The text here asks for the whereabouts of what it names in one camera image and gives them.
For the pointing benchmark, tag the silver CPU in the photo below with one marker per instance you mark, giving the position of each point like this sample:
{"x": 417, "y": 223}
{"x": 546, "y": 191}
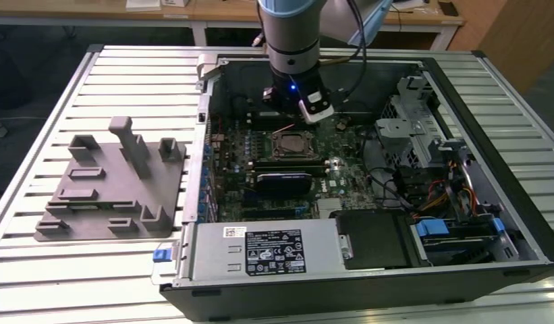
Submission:
{"x": 292, "y": 144}

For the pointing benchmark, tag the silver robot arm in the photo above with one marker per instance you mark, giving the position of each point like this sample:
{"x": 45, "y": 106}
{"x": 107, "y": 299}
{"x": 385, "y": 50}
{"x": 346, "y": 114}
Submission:
{"x": 290, "y": 40}

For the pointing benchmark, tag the CPU socket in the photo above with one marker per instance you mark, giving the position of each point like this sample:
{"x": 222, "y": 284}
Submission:
{"x": 273, "y": 156}

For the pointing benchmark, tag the black RAM slot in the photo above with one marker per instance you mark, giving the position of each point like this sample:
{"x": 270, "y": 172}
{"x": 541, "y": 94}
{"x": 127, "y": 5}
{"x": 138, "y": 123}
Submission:
{"x": 261, "y": 119}
{"x": 261, "y": 114}
{"x": 290, "y": 164}
{"x": 261, "y": 123}
{"x": 290, "y": 168}
{"x": 261, "y": 127}
{"x": 290, "y": 172}
{"x": 290, "y": 161}

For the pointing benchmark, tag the round coin battery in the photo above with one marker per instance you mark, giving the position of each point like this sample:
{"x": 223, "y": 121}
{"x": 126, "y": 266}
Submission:
{"x": 342, "y": 125}

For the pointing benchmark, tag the perforated metal drive cage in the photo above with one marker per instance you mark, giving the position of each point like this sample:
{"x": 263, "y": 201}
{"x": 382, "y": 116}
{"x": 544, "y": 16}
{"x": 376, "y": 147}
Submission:
{"x": 396, "y": 130}

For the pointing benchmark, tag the small black graphics card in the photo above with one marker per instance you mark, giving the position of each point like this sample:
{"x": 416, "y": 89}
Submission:
{"x": 284, "y": 185}

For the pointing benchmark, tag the green motherboard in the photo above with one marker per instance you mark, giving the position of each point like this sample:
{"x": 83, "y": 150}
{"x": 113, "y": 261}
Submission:
{"x": 353, "y": 184}

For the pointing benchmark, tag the silver chipset heatsink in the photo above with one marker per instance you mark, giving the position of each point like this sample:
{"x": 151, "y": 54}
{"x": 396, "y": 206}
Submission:
{"x": 329, "y": 207}

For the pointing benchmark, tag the white box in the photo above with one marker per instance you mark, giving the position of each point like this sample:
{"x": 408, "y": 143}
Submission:
{"x": 175, "y": 2}
{"x": 142, "y": 3}

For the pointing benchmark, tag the small black device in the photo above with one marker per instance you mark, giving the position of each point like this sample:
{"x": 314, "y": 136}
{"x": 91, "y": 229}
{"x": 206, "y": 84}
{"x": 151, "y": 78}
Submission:
{"x": 449, "y": 7}

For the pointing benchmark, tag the black plastic drive cover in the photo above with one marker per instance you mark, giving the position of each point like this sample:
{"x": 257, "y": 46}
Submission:
{"x": 376, "y": 239}

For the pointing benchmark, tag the grey parts rack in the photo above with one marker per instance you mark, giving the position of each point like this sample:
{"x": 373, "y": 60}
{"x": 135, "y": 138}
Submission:
{"x": 119, "y": 192}

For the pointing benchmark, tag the wooden desk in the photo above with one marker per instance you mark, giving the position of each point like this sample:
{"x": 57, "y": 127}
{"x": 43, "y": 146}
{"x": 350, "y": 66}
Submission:
{"x": 101, "y": 15}

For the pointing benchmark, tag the silver power supply unit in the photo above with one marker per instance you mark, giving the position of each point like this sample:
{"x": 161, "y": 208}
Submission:
{"x": 205, "y": 249}

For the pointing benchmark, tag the hard disk in blue carrier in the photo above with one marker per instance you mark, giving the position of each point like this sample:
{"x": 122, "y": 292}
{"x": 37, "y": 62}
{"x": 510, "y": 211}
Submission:
{"x": 432, "y": 229}

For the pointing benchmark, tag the green RAM stick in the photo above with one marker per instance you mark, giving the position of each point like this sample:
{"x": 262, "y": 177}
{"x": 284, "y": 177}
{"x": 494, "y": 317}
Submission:
{"x": 101, "y": 204}

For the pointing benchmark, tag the brown wooden cabinet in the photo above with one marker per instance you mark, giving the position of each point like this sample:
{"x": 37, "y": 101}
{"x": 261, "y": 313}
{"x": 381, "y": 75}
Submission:
{"x": 520, "y": 40}

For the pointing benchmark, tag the blue plastic latch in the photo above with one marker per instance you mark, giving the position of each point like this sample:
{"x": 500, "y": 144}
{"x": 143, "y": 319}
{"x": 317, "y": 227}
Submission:
{"x": 162, "y": 255}

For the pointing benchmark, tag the black PC case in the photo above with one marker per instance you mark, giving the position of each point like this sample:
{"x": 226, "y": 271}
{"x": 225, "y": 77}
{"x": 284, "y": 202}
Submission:
{"x": 304, "y": 297}

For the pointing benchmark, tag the metal disk bay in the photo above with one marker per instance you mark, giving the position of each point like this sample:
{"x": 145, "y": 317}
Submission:
{"x": 513, "y": 251}

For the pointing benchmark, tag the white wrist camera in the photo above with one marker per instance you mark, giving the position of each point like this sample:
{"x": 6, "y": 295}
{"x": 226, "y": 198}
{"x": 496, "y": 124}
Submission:
{"x": 320, "y": 114}

